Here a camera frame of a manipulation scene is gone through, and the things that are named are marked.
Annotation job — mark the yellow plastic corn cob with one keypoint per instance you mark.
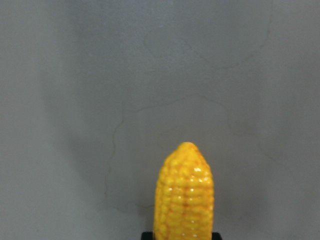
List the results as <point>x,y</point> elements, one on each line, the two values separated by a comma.
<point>184,196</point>

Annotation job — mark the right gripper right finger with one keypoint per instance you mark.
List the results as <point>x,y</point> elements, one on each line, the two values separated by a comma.
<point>216,236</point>

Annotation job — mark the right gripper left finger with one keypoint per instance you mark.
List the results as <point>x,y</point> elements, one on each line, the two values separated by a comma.
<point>147,235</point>

